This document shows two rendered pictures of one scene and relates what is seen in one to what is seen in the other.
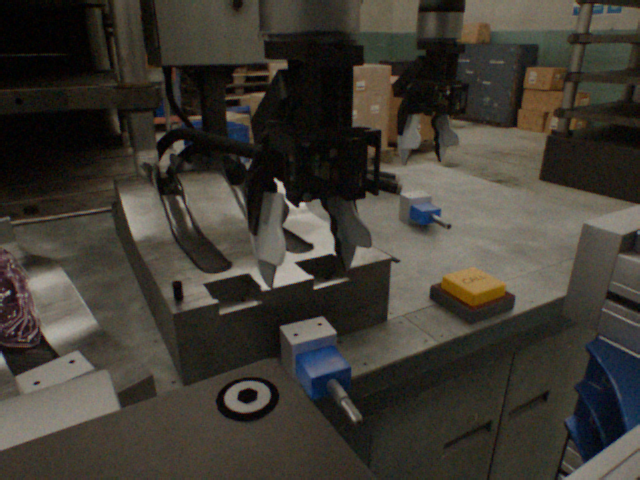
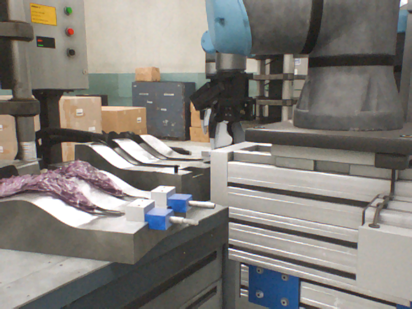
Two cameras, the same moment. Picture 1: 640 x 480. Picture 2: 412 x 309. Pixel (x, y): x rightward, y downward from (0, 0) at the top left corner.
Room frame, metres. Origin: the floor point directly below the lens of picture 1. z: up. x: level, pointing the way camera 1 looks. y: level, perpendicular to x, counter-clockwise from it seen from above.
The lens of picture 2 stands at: (-0.51, 0.52, 1.10)
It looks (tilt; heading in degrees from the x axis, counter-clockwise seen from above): 10 degrees down; 334
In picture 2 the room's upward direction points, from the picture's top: straight up
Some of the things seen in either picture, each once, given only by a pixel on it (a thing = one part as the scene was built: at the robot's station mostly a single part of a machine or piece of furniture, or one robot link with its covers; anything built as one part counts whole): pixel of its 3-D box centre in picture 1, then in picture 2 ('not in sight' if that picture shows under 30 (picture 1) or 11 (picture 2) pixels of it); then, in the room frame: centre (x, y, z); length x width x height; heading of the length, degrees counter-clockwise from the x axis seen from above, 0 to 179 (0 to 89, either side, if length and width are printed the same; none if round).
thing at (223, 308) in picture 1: (234, 301); (190, 176); (0.44, 0.09, 0.87); 0.05 x 0.05 x 0.04; 29
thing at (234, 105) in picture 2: (315, 122); (233, 97); (0.38, 0.01, 1.07); 0.09 x 0.08 x 0.12; 24
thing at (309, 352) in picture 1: (327, 377); not in sight; (0.37, 0.00, 0.83); 0.13 x 0.05 x 0.05; 24
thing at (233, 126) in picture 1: (215, 136); not in sight; (4.45, 1.00, 0.32); 0.60 x 0.41 x 0.22; 41
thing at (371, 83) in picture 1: (326, 112); (46, 135); (4.97, -0.04, 0.47); 1.22 x 0.80 x 0.94; 39
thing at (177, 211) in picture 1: (215, 201); (141, 148); (0.65, 0.15, 0.92); 0.35 x 0.16 x 0.09; 29
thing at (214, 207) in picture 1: (221, 228); (140, 164); (0.66, 0.15, 0.87); 0.50 x 0.26 x 0.14; 29
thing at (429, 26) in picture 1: (440, 28); (216, 69); (0.86, -0.20, 1.15); 0.08 x 0.08 x 0.05
